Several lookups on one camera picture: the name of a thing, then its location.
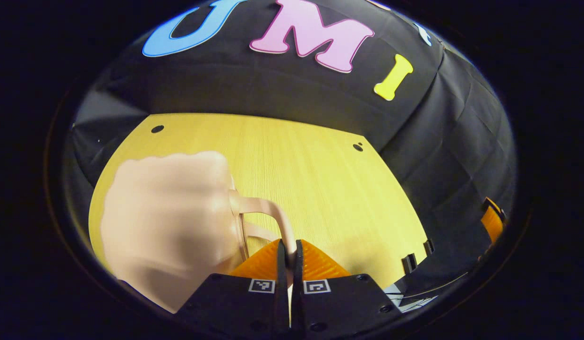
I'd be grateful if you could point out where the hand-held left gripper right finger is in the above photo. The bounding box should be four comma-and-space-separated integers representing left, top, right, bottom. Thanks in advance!
291, 239, 402, 339

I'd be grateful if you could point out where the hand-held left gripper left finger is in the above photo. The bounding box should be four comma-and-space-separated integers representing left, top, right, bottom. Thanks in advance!
176, 239, 291, 338

